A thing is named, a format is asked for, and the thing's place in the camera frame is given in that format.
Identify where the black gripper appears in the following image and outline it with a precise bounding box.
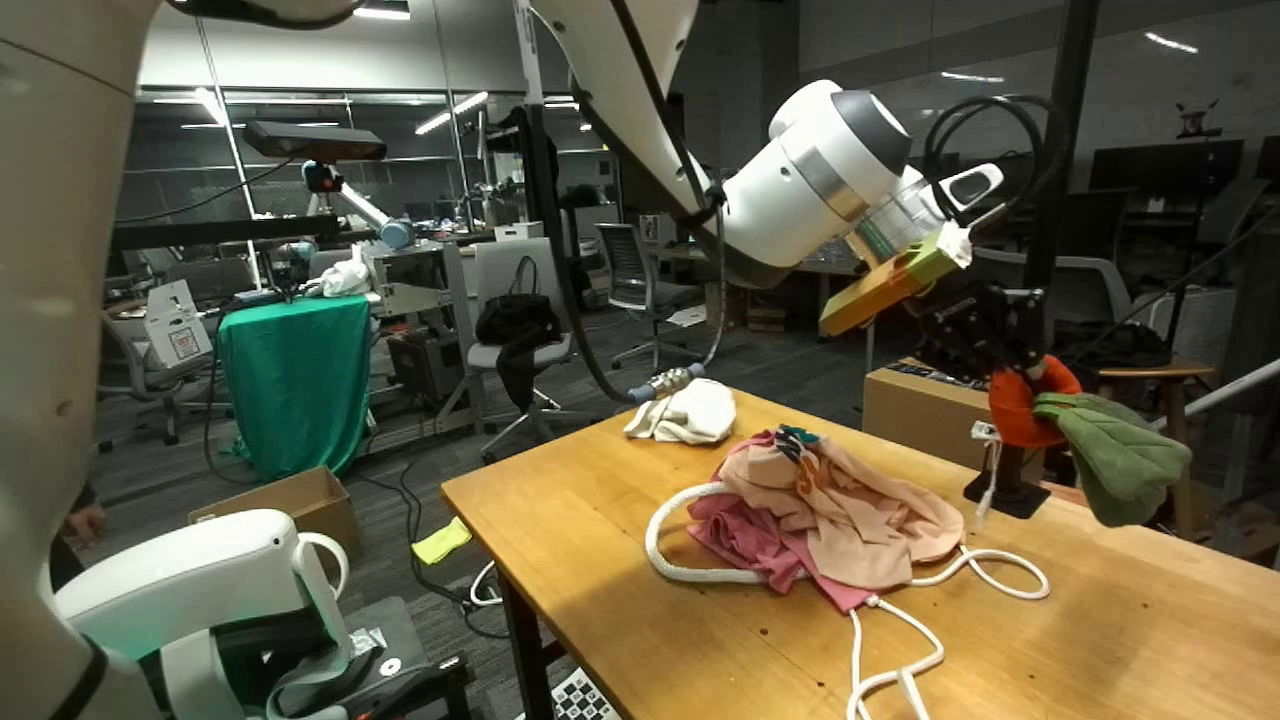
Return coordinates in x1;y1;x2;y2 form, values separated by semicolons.
920;280;1047;381

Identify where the orange plush carrot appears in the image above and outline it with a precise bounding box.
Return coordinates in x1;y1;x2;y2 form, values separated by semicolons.
987;353;1191;527

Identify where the peach cloth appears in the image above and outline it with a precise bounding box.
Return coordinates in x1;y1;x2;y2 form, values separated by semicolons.
714;426;962;588

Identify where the white towel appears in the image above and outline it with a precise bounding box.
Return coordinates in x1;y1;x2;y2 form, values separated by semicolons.
622;381;737;444

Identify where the thick white rope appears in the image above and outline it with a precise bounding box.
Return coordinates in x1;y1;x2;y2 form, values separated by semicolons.
645;478;803;593

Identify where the pink cloth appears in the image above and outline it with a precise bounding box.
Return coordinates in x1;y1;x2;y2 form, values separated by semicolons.
687;495;869;612

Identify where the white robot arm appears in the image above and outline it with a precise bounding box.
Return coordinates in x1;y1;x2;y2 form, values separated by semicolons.
522;0;1006;337

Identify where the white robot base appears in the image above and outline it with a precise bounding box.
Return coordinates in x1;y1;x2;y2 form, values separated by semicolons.
0;0;473;720

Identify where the cardboard box on floor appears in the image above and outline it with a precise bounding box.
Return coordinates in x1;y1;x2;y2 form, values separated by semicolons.
865;359;987;469

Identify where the small printed card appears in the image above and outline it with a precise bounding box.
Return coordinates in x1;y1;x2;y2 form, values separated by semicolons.
968;422;1000;444

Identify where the black vertical pole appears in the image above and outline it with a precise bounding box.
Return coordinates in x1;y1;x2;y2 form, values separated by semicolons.
987;0;1099;521

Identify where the wooden stool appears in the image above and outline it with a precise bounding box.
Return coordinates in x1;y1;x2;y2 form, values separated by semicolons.
1076;365;1220;538

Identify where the small cardboard box floor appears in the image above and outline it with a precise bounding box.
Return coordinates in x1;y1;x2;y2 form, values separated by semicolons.
192;469;360;555

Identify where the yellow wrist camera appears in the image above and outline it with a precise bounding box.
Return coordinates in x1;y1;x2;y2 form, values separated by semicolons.
821;228;970;337

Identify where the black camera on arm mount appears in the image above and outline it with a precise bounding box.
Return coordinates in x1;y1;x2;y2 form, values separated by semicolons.
245;120;386;193

